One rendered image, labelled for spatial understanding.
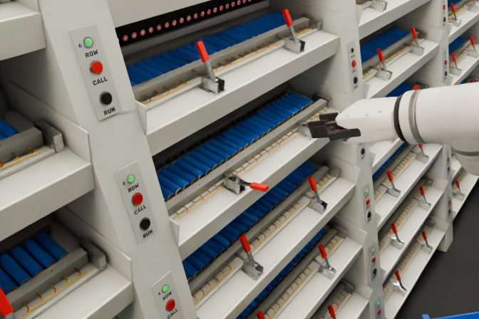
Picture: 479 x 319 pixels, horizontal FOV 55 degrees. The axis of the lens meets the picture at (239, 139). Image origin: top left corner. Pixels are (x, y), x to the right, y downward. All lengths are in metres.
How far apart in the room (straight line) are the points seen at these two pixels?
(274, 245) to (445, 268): 1.17
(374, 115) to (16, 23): 0.51
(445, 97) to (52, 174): 0.54
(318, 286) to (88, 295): 0.68
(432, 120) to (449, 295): 1.35
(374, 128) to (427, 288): 1.34
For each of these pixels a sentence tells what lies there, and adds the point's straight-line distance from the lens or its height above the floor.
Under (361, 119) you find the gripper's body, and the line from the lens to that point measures 0.75.
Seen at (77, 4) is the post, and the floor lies 1.30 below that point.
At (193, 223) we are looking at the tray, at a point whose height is 0.91.
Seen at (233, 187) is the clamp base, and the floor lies 0.92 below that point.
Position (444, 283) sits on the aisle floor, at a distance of 2.04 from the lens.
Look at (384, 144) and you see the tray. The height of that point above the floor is 0.71.
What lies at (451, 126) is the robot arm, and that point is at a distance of 0.71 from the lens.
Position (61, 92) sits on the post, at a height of 1.20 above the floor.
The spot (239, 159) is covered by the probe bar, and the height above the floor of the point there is 0.94.
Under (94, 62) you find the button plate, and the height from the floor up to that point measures 1.23.
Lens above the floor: 1.32
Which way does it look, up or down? 21 degrees down
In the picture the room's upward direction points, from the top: 12 degrees counter-clockwise
